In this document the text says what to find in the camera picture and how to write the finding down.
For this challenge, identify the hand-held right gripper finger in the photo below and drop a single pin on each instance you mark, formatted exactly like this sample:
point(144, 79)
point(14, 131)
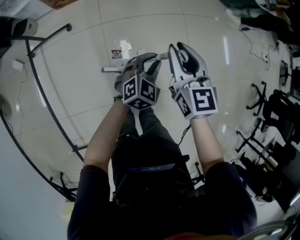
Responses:
point(175, 68)
point(202, 66)

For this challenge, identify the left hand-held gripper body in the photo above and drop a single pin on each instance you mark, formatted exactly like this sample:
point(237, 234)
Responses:
point(147, 91)

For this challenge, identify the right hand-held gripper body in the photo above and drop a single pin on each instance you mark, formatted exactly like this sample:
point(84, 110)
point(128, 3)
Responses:
point(204, 99)

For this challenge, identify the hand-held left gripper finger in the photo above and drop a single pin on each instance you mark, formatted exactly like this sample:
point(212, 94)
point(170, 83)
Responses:
point(155, 70)
point(136, 63)

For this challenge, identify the white broom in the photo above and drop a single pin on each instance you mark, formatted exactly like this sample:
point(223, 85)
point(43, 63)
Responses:
point(110, 69)

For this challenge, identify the person's right forearm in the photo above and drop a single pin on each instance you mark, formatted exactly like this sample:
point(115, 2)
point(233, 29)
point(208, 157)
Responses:
point(206, 143)

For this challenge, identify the person's left forearm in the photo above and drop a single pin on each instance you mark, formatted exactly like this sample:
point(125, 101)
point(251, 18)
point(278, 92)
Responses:
point(100, 140)

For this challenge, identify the person's left leg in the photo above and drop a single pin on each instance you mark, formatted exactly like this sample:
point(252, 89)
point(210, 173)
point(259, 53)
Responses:
point(127, 126)

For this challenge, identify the person's leg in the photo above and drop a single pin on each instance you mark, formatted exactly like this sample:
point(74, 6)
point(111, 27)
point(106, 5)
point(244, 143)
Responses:
point(127, 126)
point(157, 131)

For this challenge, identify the person's right leg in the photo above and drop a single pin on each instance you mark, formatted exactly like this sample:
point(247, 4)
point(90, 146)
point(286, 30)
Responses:
point(157, 131)

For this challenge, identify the white floor plug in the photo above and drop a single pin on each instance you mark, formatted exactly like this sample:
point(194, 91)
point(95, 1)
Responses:
point(265, 57)

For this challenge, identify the black chest-mounted device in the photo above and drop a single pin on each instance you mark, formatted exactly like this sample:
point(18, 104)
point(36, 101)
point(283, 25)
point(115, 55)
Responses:
point(152, 168)

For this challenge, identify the black office chair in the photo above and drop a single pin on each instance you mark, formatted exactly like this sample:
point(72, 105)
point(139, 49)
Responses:
point(281, 110)

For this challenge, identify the brown printed cardboard box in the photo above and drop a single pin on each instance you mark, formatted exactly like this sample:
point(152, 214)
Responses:
point(58, 3)

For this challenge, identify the white floor appliance dark opening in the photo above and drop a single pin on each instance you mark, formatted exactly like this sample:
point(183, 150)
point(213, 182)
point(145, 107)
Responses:
point(31, 27)

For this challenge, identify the white power adapter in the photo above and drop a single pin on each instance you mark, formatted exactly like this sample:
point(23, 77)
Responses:
point(18, 65)

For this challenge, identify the person's dark shirt torso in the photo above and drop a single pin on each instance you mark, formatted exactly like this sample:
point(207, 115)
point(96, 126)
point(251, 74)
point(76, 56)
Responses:
point(164, 211)

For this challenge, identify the white cabinet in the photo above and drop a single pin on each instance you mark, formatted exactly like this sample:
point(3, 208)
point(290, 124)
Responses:
point(23, 8)

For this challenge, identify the grey table with black frame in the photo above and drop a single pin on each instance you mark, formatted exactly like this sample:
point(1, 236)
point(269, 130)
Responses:
point(23, 199)

